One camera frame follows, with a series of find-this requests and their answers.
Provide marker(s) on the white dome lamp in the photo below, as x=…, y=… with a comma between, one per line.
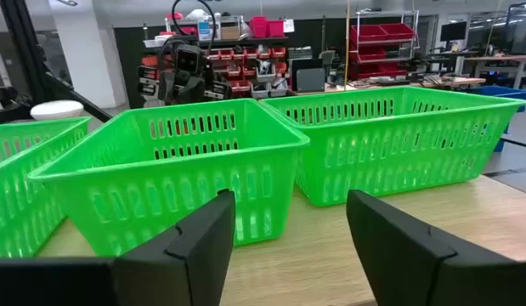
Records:
x=56, y=109

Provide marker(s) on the black equipment case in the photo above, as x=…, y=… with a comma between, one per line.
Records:
x=309, y=78

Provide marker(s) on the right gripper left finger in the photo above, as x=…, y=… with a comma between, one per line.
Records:
x=182, y=263

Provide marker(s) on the blue plastic bin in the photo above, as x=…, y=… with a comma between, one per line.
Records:
x=500, y=93

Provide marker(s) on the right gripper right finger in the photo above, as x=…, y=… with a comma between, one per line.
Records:
x=407, y=263

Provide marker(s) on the black computer monitor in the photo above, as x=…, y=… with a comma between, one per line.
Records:
x=454, y=31

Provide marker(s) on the wooden workbench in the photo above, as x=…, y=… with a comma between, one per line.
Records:
x=458, y=81

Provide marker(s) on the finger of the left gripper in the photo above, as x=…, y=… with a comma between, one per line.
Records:
x=168, y=88
x=199, y=90

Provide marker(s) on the green plastic slotted basket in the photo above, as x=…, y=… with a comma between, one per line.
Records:
x=160, y=187
x=394, y=161
x=20, y=204

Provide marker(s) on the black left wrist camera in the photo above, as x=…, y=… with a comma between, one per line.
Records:
x=188, y=59

